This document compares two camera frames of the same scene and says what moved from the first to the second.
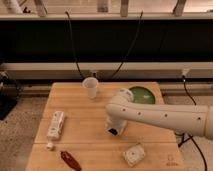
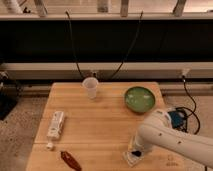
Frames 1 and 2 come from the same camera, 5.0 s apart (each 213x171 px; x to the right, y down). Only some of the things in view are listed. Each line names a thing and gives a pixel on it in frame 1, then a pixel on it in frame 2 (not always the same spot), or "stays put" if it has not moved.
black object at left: x=9 y=94 stays put
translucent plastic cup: x=91 y=84 stays put
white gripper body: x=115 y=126 to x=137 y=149
